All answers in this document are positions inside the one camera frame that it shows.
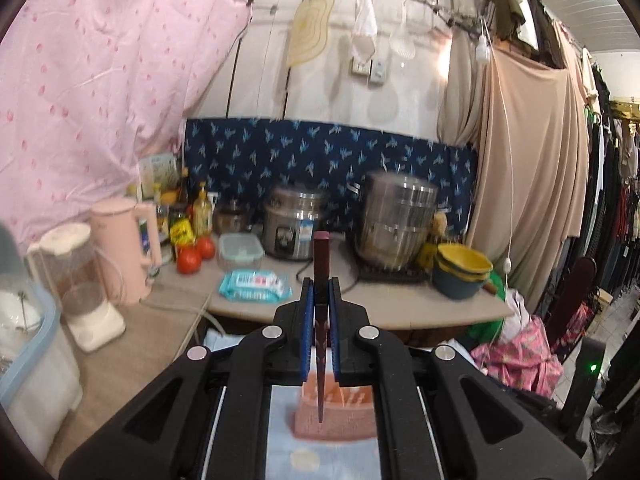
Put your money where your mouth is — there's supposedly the dark maroon chopstick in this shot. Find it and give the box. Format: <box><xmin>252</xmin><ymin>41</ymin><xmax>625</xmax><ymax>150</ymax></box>
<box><xmin>314</xmin><ymin>231</ymin><xmax>330</xmax><ymax>424</ymax></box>

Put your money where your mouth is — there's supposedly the black induction cooktop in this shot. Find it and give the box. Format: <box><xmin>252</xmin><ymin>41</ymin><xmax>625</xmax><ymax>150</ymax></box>
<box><xmin>357</xmin><ymin>261</ymin><xmax>430</xmax><ymax>285</ymax></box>

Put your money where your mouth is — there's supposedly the silver rice cooker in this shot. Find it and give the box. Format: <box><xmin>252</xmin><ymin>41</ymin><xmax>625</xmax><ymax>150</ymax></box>
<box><xmin>262</xmin><ymin>184</ymin><xmax>329</xmax><ymax>261</ymax></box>

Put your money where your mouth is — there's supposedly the pink utensil holder basket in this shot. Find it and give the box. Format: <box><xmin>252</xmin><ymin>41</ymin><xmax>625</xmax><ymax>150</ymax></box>
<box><xmin>293</xmin><ymin>370</ymin><xmax>378</xmax><ymax>442</ymax></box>

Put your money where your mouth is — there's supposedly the blue wet wipes pack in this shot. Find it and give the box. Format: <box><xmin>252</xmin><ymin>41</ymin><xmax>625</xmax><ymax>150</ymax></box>
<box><xmin>218</xmin><ymin>269</ymin><xmax>292</xmax><ymax>304</ymax></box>

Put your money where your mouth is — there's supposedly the large stainless steamer pot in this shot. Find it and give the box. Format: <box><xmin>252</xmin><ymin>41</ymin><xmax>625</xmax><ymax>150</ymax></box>
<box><xmin>347</xmin><ymin>170</ymin><xmax>439</xmax><ymax>271</ymax></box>

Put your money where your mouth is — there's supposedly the clear lidded food container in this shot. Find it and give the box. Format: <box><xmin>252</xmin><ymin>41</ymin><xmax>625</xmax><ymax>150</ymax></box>
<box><xmin>217</xmin><ymin>233</ymin><xmax>265</xmax><ymax>273</ymax></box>

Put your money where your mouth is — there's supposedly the dark blue bowl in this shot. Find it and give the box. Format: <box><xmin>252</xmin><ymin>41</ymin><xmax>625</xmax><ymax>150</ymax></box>
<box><xmin>432</xmin><ymin>260</ymin><xmax>489</xmax><ymax>301</ymax></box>

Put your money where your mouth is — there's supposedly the small glass lidded pot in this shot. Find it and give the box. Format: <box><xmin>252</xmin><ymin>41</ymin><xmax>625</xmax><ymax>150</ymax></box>
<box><xmin>213</xmin><ymin>200</ymin><xmax>252</xmax><ymax>236</ymax></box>

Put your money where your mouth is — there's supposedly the yellow bowl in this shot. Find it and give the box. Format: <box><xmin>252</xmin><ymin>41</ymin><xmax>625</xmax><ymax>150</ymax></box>
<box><xmin>437</xmin><ymin>243</ymin><xmax>494</xmax><ymax>274</ymax></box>

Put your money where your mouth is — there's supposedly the right red tomato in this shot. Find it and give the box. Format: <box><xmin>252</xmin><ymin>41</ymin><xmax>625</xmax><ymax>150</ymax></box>
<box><xmin>195</xmin><ymin>236</ymin><xmax>216</xmax><ymax>260</ymax></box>

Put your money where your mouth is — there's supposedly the red tomato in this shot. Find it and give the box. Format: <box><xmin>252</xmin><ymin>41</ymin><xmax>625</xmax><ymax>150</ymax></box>
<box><xmin>195</xmin><ymin>236</ymin><xmax>216</xmax><ymax>260</ymax></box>
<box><xmin>176</xmin><ymin>245</ymin><xmax>202</xmax><ymax>275</ymax></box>

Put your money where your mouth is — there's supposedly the left red tomato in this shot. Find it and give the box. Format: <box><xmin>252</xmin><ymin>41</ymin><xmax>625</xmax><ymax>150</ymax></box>
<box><xmin>176</xmin><ymin>245</ymin><xmax>202</xmax><ymax>275</ymax></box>

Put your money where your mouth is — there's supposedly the navy blue patterned cloth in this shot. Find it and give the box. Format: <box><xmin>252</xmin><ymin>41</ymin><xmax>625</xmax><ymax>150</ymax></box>
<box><xmin>184</xmin><ymin>118</ymin><xmax>477</xmax><ymax>235</ymax></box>

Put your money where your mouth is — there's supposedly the yellow oil bottle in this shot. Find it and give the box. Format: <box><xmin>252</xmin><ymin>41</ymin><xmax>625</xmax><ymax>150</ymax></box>
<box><xmin>192</xmin><ymin>181</ymin><xmax>213</xmax><ymax>237</ymax></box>

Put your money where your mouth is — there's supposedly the yellow seasoning packet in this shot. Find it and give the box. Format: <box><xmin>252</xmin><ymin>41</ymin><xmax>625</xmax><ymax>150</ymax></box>
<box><xmin>169</xmin><ymin>218</ymin><xmax>195</xmax><ymax>247</ymax></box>

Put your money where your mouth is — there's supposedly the pink electric kettle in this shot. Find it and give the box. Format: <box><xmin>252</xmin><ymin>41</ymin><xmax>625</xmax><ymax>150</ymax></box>
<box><xmin>89</xmin><ymin>196</ymin><xmax>162</xmax><ymax>304</ymax></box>

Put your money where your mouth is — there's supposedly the pink floral bag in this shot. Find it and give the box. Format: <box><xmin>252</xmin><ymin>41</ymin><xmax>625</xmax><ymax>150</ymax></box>
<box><xmin>471</xmin><ymin>316</ymin><xmax>563</xmax><ymax>398</ymax></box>

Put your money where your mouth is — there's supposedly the beige hanging curtain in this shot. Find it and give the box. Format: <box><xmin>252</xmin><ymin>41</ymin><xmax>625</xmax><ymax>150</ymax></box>
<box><xmin>437</xmin><ymin>27</ymin><xmax>589</xmax><ymax>310</ymax></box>

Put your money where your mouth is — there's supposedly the white blender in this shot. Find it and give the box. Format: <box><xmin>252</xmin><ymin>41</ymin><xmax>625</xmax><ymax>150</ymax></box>
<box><xmin>26</xmin><ymin>222</ymin><xmax>126</xmax><ymax>353</ymax></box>

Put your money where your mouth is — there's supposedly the yellow hanging cutting board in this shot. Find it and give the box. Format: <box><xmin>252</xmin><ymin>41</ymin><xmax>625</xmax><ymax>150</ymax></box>
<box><xmin>286</xmin><ymin>0</ymin><xmax>335</xmax><ymax>68</ymax></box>

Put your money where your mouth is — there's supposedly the white hanging strainer ladle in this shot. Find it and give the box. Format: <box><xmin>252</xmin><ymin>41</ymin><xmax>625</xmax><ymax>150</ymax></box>
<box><xmin>390</xmin><ymin>0</ymin><xmax>416</xmax><ymax>60</ymax></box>

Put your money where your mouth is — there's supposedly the blue rimmed plastic bin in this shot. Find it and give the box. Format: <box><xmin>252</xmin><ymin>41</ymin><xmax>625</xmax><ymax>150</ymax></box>
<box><xmin>0</xmin><ymin>224</ymin><xmax>84</xmax><ymax>466</ymax></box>

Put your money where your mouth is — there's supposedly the pink floral curtain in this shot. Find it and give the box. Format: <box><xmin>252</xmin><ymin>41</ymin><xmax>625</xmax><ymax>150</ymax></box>
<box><xmin>1</xmin><ymin>0</ymin><xmax>252</xmax><ymax>247</ymax></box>

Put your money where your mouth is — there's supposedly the wall power socket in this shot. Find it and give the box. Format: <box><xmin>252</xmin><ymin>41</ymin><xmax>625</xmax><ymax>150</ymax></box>
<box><xmin>350</xmin><ymin>58</ymin><xmax>388</xmax><ymax>86</ymax></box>

